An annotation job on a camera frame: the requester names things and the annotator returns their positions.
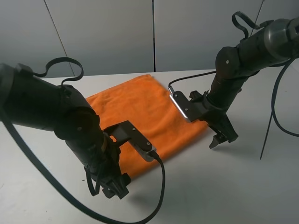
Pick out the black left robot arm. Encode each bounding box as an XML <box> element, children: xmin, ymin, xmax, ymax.
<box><xmin>0</xmin><ymin>64</ymin><xmax>130</xmax><ymax>198</ymax></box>

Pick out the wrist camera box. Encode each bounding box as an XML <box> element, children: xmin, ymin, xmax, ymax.
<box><xmin>168</xmin><ymin>87</ymin><xmax>200</xmax><ymax>123</ymax></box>
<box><xmin>104</xmin><ymin>120</ymin><xmax>159</xmax><ymax>162</ymax></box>

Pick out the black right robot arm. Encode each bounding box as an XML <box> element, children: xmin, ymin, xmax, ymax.
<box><xmin>190</xmin><ymin>18</ymin><xmax>299</xmax><ymax>148</ymax></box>

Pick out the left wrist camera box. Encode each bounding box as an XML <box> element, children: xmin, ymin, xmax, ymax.
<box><xmin>104</xmin><ymin>120</ymin><xmax>159</xmax><ymax>162</ymax></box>

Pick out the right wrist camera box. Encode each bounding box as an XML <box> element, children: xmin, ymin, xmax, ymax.
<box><xmin>168</xmin><ymin>87</ymin><xmax>200</xmax><ymax>123</ymax></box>

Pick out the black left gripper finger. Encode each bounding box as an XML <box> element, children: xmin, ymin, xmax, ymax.
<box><xmin>114</xmin><ymin>184</ymin><xmax>129</xmax><ymax>199</ymax></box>
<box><xmin>102</xmin><ymin>188</ymin><xmax>115</xmax><ymax>198</ymax></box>

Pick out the orange microfiber towel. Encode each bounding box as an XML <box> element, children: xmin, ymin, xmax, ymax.
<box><xmin>85</xmin><ymin>74</ymin><xmax>209</xmax><ymax>180</ymax></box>

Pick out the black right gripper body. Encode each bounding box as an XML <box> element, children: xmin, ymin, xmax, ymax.
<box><xmin>189</xmin><ymin>91</ymin><xmax>236</xmax><ymax>138</ymax></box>

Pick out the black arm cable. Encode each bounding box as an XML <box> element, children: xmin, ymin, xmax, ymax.
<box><xmin>168</xmin><ymin>11</ymin><xmax>299</xmax><ymax>161</ymax></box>
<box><xmin>0</xmin><ymin>57</ymin><xmax>166</xmax><ymax>224</ymax></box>

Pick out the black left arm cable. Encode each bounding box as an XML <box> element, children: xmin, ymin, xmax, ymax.
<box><xmin>0</xmin><ymin>57</ymin><xmax>166</xmax><ymax>224</ymax></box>

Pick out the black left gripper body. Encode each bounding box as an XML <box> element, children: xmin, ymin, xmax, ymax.
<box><xmin>85</xmin><ymin>161</ymin><xmax>130</xmax><ymax>195</ymax></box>

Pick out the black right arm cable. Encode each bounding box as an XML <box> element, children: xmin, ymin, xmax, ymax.
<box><xmin>168</xmin><ymin>11</ymin><xmax>299</xmax><ymax>161</ymax></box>

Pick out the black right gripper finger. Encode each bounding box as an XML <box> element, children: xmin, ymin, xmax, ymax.
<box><xmin>226</xmin><ymin>130</ymin><xmax>239</xmax><ymax>143</ymax></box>
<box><xmin>209</xmin><ymin>134</ymin><xmax>226</xmax><ymax>149</ymax></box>

